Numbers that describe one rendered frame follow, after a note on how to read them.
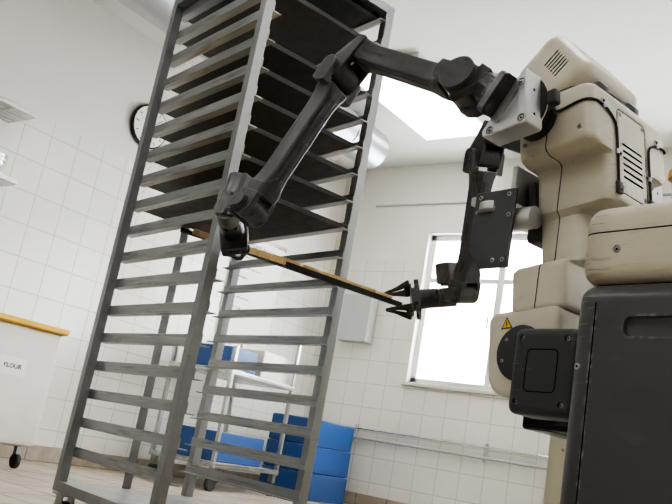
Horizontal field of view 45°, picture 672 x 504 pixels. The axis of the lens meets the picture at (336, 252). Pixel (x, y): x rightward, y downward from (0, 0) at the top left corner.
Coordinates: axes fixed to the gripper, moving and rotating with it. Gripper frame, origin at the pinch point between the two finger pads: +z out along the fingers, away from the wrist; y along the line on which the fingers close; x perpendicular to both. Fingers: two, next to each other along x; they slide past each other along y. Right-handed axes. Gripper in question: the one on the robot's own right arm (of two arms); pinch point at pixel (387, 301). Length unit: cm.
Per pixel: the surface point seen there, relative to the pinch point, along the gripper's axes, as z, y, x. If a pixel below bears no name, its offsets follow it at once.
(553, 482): -35, -58, 11
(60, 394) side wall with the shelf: 209, 98, -276
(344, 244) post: 11.6, 22.3, -2.8
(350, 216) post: 9.2, 30.5, 0.1
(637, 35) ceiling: -161, 238, -139
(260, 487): 42, -41, -36
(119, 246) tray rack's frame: 85, 34, -13
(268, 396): 39, -14, -32
